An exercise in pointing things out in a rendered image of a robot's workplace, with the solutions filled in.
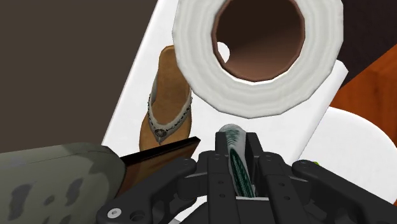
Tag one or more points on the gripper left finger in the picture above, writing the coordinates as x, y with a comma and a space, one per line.
217, 173

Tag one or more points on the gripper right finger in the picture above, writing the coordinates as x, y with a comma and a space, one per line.
279, 180

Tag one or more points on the white green striped object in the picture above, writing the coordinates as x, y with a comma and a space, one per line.
238, 161

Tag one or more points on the dark brown flat box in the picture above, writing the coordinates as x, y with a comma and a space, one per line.
149, 167

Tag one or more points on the tan flip-flop sandal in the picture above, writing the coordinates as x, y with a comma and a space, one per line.
169, 93

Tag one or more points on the white toilet paper roll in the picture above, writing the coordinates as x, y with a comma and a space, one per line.
198, 56

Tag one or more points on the grey green mottled object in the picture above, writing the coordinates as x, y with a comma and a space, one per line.
55, 183

